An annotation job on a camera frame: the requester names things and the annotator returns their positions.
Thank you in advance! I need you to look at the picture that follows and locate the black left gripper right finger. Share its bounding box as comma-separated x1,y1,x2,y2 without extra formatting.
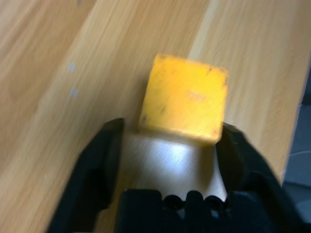
215,122,302,233

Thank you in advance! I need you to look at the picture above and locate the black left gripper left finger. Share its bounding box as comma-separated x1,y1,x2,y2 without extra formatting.
46,118,126,233

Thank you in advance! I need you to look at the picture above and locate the yellow wooden block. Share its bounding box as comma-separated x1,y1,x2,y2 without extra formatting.
138,53,230,148

